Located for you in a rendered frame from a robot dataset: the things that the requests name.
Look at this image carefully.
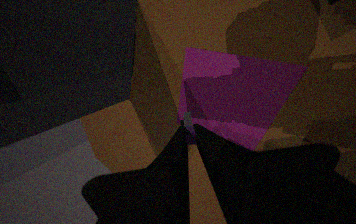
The magenta square marking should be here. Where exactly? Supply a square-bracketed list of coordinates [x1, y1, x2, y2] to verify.
[177, 47, 308, 151]

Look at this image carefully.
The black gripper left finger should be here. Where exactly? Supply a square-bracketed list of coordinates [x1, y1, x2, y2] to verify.
[82, 126, 190, 224]

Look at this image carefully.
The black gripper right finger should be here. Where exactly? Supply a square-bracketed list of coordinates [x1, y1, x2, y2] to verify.
[193, 124, 340, 224]

